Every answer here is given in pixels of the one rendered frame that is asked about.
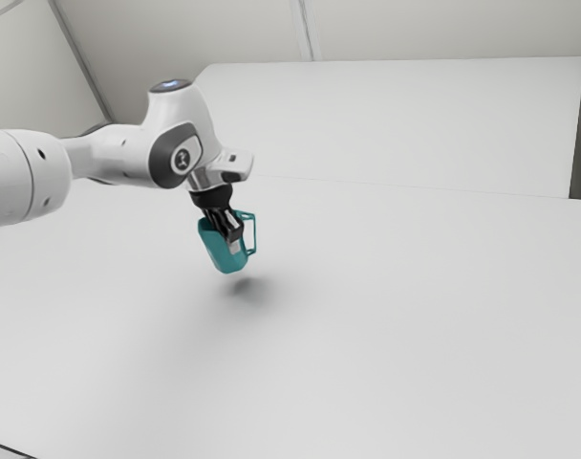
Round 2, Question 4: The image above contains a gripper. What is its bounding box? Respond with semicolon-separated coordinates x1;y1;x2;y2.
188;184;245;255

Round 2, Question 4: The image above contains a teal faceted mug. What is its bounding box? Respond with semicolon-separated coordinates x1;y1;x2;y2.
196;208;260;275

